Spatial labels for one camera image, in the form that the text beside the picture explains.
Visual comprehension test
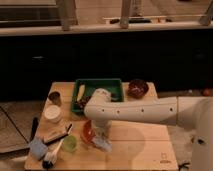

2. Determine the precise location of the green plastic cup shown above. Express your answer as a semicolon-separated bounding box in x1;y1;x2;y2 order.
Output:
62;135;77;152

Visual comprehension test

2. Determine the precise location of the green plastic tray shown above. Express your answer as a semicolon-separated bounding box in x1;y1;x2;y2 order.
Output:
71;78;124;115

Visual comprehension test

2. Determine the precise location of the white round container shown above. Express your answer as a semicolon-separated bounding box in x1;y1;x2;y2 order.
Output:
44;105;62;123

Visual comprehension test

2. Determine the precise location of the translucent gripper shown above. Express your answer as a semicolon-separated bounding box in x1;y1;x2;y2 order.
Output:
91;120;111;139

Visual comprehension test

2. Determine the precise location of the red orange bowl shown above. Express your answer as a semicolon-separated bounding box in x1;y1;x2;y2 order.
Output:
81;120;95;145

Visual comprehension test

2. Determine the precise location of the white dish brush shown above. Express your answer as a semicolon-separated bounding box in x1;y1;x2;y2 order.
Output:
42;140;63;169

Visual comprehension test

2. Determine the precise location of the blue sponge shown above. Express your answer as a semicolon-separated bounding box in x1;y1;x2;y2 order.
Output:
29;137;48;160

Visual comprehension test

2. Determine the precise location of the black flat tool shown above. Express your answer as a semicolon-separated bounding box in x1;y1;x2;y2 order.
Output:
30;117;39;141

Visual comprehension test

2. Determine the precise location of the light blue towel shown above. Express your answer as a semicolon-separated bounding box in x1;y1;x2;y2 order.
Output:
92;136;112;152

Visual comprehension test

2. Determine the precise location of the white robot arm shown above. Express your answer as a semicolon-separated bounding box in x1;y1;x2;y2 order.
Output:
84;89;213;171

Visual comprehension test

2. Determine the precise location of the yellow corn cob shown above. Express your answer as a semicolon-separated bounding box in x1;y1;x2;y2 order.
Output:
77;85;85;101

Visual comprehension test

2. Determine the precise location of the metal cup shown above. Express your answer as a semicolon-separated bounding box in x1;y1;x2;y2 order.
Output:
48;91;62;106

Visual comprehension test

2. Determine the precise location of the dark grape bunch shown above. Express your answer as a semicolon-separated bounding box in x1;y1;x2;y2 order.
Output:
77;96;90;109

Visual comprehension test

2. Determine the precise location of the dark red bowl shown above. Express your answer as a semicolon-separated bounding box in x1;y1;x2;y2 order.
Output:
127;79;149;99

